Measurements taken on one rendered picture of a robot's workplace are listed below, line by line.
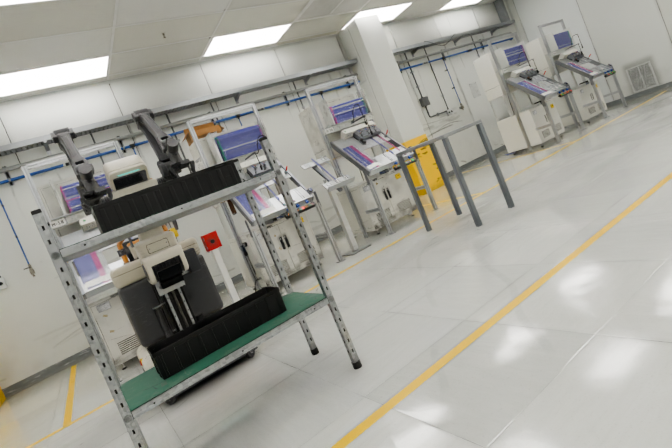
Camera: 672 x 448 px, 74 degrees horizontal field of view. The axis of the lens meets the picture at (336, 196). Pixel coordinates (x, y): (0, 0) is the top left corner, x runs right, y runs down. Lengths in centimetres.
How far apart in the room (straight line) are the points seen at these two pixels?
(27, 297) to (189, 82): 320
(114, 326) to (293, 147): 366
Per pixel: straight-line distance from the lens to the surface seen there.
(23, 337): 593
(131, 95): 631
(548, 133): 790
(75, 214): 443
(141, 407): 181
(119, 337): 426
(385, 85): 728
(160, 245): 277
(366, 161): 499
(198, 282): 306
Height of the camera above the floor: 83
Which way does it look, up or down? 2 degrees down
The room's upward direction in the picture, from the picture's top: 22 degrees counter-clockwise
